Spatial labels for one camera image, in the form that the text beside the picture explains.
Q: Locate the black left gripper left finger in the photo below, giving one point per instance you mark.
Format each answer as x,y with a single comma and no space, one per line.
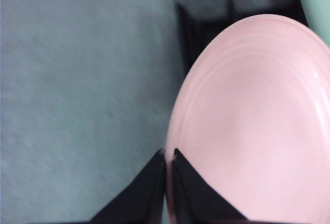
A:
144,195

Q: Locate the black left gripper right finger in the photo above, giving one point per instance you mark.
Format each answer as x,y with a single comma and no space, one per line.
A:
196,198

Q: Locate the pink round plate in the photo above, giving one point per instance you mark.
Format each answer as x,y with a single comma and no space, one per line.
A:
257,105

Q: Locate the green round plate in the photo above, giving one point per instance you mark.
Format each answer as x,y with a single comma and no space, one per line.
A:
317,2

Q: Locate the black plastic dish rack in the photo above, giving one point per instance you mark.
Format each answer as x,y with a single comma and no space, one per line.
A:
196,33

